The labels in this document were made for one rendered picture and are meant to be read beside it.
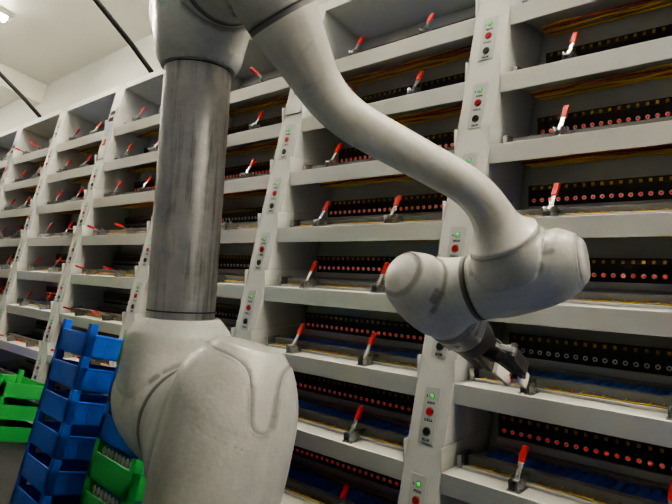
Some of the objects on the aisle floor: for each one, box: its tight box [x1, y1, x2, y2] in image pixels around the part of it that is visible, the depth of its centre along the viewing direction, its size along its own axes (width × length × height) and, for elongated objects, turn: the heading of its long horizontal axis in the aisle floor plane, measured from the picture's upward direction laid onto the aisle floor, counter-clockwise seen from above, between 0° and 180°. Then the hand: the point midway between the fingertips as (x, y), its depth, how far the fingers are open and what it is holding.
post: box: [398, 0, 544, 504], centre depth 145 cm, size 20×9×169 cm, turn 0°
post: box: [233, 5, 362, 341], centre depth 192 cm, size 20×9×169 cm, turn 0°
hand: (511, 373), depth 113 cm, fingers open, 3 cm apart
